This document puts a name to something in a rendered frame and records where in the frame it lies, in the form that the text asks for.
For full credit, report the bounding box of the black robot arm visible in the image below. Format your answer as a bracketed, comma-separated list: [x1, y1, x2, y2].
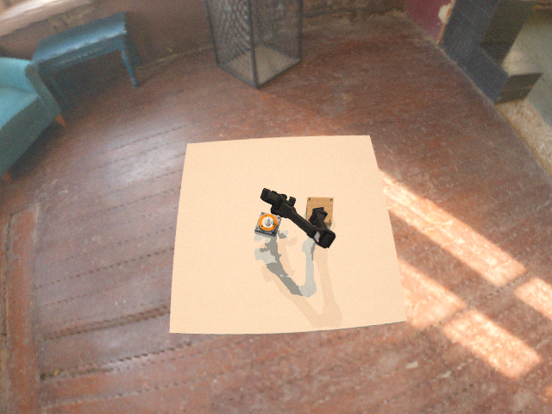
[262, 191, 336, 248]

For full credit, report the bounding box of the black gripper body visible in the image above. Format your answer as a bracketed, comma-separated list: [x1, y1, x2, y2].
[260, 188, 296, 206]

